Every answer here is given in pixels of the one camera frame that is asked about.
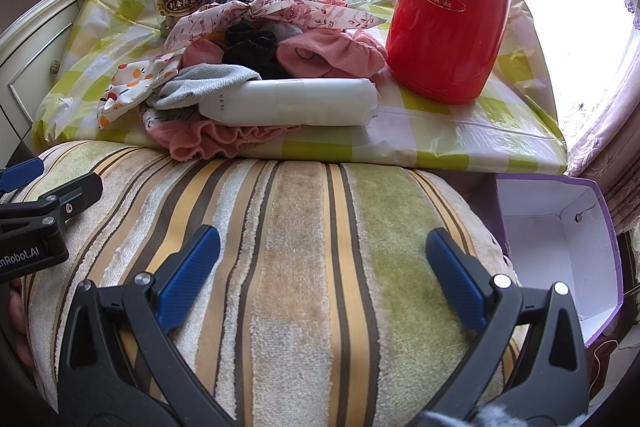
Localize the striped towel cushion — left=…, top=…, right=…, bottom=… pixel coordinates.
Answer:
left=13, top=141, right=513, bottom=426

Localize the green checkered plastic tablecloth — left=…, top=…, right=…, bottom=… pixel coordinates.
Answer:
left=30, top=0, right=567, bottom=174

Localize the white purple cardboard box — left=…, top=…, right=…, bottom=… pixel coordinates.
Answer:
left=466, top=173, right=624, bottom=346

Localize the orange dotted white cloth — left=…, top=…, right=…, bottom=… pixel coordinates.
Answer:
left=96, top=48, right=184, bottom=129

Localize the lace floral curtain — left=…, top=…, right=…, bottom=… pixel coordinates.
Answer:
left=560, top=0, right=639, bottom=229

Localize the left hand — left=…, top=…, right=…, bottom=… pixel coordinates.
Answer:
left=8, top=279, right=34, bottom=371

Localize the white cylindrical bottle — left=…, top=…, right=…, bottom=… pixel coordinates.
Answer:
left=198, top=78, right=380, bottom=127

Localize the floral pink white cloth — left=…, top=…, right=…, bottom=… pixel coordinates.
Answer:
left=163, top=0, right=385, bottom=52

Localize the grey herringbone drawstring pouch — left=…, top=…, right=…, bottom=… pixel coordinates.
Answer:
left=146, top=63, right=262, bottom=110

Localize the pink ruffled cloth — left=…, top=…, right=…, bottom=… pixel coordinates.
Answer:
left=148, top=119, right=302, bottom=161

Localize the white cabinet with drawers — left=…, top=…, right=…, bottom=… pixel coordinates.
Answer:
left=1, top=0, right=86, bottom=166

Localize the pink fleece cloth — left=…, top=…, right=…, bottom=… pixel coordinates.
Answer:
left=277, top=29, right=386, bottom=78

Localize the red thermos flask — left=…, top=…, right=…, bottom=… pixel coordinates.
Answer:
left=386, top=0, right=510, bottom=104

